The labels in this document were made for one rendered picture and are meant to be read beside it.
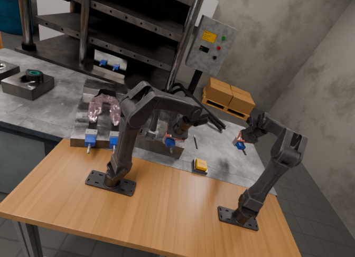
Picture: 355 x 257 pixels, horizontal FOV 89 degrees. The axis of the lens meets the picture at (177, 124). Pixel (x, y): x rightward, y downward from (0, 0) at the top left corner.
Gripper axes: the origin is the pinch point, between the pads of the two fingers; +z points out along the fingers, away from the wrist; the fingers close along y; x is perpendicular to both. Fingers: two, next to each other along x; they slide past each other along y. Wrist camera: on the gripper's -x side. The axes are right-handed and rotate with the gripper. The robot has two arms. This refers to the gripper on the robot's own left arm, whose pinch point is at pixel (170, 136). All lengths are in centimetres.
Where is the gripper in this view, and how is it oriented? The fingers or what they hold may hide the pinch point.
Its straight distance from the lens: 91.3
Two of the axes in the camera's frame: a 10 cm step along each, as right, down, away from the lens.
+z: -4.2, 4.3, 8.0
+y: -9.0, -2.7, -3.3
